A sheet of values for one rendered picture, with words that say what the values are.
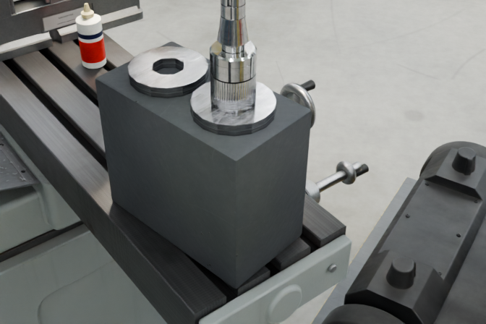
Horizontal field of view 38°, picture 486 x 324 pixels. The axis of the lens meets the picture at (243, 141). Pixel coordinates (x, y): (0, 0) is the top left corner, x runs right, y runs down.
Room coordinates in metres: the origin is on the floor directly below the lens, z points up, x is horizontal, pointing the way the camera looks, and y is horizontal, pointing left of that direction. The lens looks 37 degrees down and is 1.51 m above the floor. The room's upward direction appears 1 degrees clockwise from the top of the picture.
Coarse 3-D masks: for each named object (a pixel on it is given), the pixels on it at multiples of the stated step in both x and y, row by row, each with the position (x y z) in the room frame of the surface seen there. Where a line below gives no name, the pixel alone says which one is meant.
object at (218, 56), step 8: (216, 40) 0.62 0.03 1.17; (216, 48) 0.60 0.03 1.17; (248, 48) 0.60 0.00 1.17; (256, 48) 0.61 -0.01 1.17; (216, 56) 0.59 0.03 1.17; (224, 56) 0.59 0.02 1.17; (232, 56) 0.59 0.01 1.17; (240, 56) 0.59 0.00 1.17; (248, 56) 0.59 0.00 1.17; (256, 56) 0.60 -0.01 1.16; (216, 64) 0.59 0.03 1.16; (224, 64) 0.58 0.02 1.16; (232, 64) 0.58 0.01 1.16; (240, 64) 0.58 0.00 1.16; (248, 64) 0.59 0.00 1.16
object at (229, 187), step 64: (128, 64) 0.70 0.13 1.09; (192, 64) 0.68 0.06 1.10; (128, 128) 0.63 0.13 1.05; (192, 128) 0.57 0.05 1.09; (256, 128) 0.57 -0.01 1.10; (128, 192) 0.64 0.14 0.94; (192, 192) 0.56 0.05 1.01; (256, 192) 0.54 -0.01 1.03; (192, 256) 0.57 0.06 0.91; (256, 256) 0.54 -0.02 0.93
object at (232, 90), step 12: (216, 72) 0.59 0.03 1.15; (228, 72) 0.58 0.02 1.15; (240, 72) 0.58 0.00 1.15; (252, 72) 0.59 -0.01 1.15; (216, 84) 0.59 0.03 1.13; (228, 84) 0.58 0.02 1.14; (240, 84) 0.58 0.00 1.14; (252, 84) 0.59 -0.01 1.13; (216, 96) 0.59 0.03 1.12; (228, 96) 0.58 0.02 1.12; (240, 96) 0.58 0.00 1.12; (252, 96) 0.59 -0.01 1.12; (228, 108) 0.58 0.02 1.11; (240, 108) 0.58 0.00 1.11
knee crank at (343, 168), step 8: (336, 168) 1.24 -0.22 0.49; (344, 168) 1.22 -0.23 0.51; (352, 168) 1.22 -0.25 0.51; (360, 168) 1.24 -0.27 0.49; (368, 168) 1.26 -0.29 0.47; (328, 176) 1.20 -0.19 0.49; (336, 176) 1.21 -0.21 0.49; (344, 176) 1.21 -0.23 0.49; (352, 176) 1.21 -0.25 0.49; (312, 184) 1.16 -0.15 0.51; (320, 184) 1.18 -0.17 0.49; (328, 184) 1.18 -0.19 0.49; (312, 192) 1.14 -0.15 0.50
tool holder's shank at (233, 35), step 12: (228, 0) 0.60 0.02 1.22; (240, 0) 0.59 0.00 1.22; (228, 12) 0.59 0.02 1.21; (240, 12) 0.59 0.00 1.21; (228, 24) 0.59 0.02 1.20; (240, 24) 0.59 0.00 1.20; (228, 36) 0.59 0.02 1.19; (240, 36) 0.59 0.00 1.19; (228, 48) 0.59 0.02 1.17; (240, 48) 0.60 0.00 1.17
